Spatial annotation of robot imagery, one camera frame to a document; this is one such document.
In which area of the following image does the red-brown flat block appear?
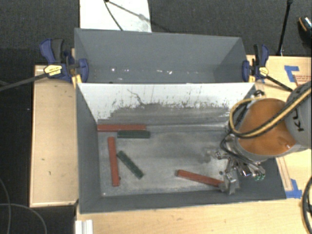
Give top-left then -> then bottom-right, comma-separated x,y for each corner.
107,136 -> 121,187
175,169 -> 225,188
97,124 -> 147,132

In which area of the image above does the dark green flat block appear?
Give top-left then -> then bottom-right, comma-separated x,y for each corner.
116,151 -> 145,180
117,130 -> 151,139

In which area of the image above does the grey metal bin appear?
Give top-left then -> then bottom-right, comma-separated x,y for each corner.
74,27 -> 287,214

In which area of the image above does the pale wood board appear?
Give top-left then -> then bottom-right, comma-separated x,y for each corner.
29,63 -> 80,208

